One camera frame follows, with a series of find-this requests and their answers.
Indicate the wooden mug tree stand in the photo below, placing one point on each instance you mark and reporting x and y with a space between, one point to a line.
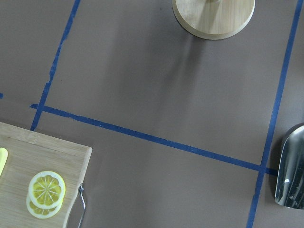
213 19

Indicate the wooden cutting board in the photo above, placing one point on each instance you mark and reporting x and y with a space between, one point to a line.
28 154

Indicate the lemon slice stack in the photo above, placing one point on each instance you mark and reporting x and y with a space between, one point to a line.
46 191

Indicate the yellow plastic knife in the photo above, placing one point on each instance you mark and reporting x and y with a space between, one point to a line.
3 158

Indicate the metal scoop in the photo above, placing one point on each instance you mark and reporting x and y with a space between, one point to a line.
290 180

